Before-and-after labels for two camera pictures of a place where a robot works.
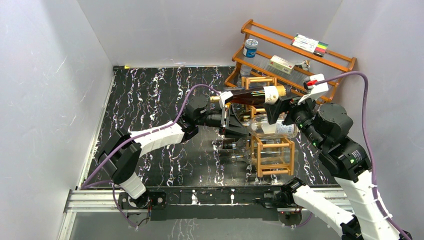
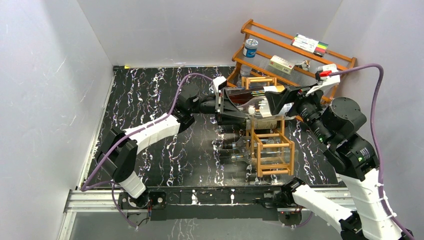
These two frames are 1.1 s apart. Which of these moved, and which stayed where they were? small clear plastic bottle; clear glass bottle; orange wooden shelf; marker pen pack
Moved: clear glass bottle
Stayed: small clear plastic bottle; orange wooden shelf; marker pen pack
